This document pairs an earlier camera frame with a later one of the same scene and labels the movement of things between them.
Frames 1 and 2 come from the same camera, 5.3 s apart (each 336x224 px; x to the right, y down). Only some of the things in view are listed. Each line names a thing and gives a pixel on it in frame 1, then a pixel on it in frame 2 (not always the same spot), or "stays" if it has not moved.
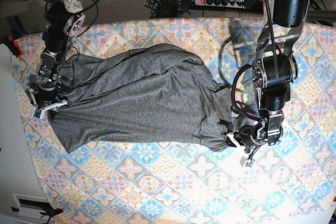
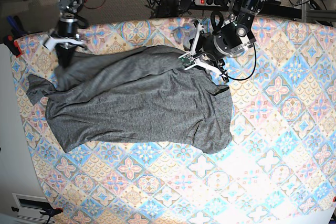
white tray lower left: x=29 y=207 stays
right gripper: x=42 y=93 to x=67 y=38
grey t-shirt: x=154 y=92 stays
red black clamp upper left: x=13 y=45 stays
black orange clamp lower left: x=51 y=213 stays
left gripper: x=267 y=130 to x=204 y=48
